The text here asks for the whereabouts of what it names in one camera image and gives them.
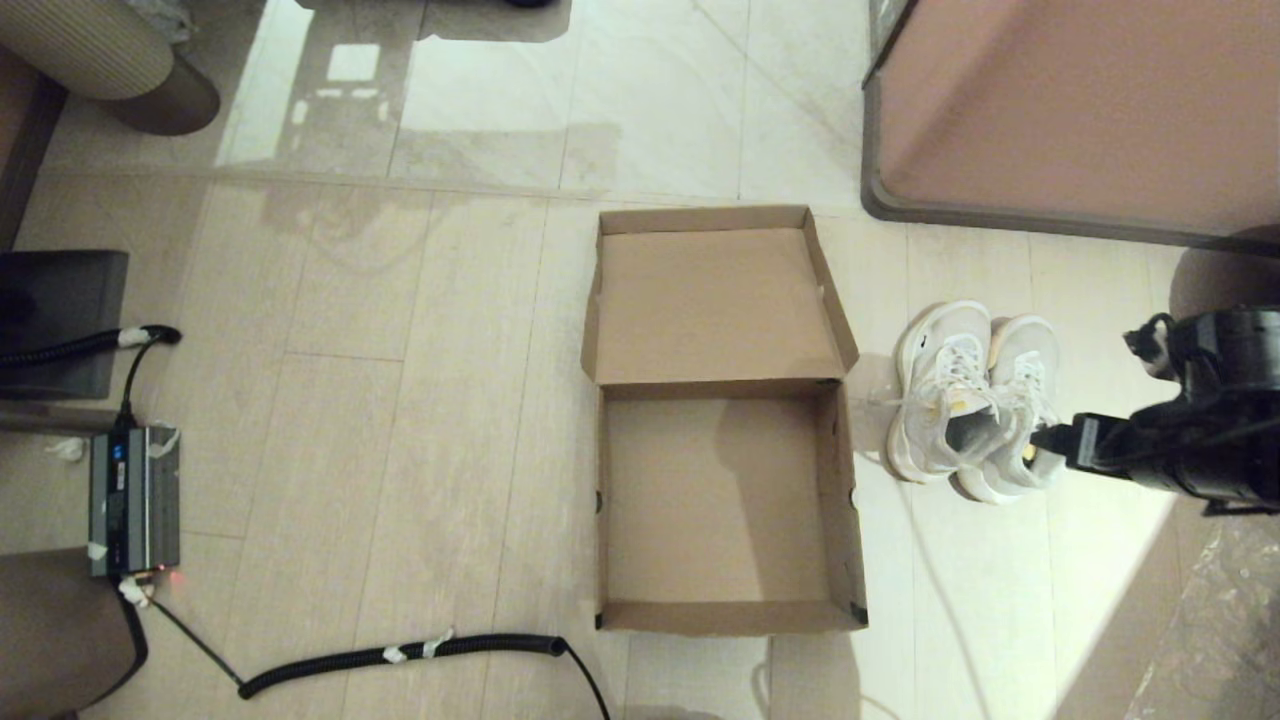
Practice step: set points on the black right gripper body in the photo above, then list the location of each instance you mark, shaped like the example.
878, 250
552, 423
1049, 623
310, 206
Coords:
1110, 445

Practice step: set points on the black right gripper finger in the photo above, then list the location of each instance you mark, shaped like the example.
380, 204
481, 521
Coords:
1062, 442

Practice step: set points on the white mesh sneaker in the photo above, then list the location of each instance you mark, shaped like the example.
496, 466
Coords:
1030, 360
935, 350

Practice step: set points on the brown cardboard shoe box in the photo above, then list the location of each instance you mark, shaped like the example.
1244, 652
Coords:
720, 310

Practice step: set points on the grey metal power box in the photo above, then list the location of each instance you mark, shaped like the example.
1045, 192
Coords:
130, 500

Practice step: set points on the dark brown round stool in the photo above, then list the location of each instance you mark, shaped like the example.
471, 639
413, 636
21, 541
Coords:
1220, 275

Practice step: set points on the clear crinkled plastic sheet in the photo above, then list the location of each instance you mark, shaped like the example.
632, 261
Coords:
1220, 640

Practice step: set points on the pink cabinet with grey base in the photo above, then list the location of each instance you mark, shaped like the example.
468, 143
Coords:
1080, 100

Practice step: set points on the white crumpled tape scrap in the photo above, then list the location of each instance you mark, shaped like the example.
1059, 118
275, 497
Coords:
65, 450

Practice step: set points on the grey crumpled cloth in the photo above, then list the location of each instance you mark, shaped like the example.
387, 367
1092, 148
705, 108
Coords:
160, 15

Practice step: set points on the black flat panel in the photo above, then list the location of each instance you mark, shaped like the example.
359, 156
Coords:
60, 300

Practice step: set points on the beige ribbed ottoman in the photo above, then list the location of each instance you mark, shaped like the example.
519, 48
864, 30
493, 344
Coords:
70, 45

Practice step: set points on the dark brown wooden furniture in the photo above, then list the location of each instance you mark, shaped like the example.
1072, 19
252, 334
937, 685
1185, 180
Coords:
20, 130

